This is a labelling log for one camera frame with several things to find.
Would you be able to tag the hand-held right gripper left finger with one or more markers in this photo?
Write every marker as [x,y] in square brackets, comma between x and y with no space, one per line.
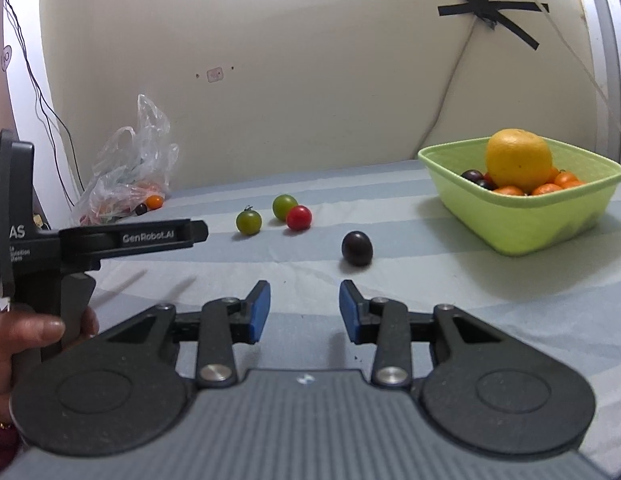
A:
[259,312]

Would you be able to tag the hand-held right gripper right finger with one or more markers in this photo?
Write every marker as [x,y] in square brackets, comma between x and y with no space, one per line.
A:
[349,312]

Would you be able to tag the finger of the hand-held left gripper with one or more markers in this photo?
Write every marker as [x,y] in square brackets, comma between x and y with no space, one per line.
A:
[140,237]

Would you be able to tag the green cherry tomato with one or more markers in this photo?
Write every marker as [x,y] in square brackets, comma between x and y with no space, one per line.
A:
[284,206]
[248,222]

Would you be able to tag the green plastic basin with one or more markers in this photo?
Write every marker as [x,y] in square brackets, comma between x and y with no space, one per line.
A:
[520,225]

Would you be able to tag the yellow grapefruit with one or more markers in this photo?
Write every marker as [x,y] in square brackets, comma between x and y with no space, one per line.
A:
[518,160]

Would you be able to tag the person's left forearm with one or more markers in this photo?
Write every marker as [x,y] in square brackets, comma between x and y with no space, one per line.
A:
[3,452]

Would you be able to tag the person's left hand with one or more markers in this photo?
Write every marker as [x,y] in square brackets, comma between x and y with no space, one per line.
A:
[20,332]

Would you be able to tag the orange cherry tomato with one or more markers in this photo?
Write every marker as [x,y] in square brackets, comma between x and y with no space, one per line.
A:
[154,202]

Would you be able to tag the clear plastic bag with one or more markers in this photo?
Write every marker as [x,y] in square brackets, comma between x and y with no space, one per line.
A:
[128,175]

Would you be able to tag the striped bed sheet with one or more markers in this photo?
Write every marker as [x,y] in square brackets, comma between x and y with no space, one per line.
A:
[300,255]

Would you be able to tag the black tape cross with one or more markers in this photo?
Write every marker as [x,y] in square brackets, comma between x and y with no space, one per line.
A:
[485,7]

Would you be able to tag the small wall sticker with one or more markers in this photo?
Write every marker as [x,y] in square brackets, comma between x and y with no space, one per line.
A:
[215,74]

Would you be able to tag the white vertical frame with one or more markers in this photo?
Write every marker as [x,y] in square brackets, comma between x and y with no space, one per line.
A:
[608,35]

